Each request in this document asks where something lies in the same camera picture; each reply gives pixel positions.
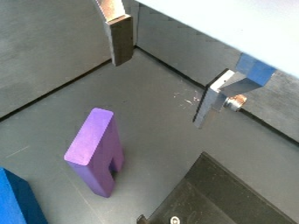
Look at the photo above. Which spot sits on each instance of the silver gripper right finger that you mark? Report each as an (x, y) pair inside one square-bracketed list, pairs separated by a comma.
[(223, 93)]

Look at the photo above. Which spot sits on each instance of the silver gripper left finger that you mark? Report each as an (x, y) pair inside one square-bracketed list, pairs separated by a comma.
[(119, 28)]

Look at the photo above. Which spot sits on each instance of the purple double-square block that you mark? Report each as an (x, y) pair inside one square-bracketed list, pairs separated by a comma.
[(95, 152)]

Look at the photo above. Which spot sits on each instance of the black curved holder stand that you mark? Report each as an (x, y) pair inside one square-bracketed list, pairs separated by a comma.
[(213, 196)]

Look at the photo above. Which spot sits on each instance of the blue shape-sorter block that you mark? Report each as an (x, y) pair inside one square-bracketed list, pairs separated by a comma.
[(19, 206)]

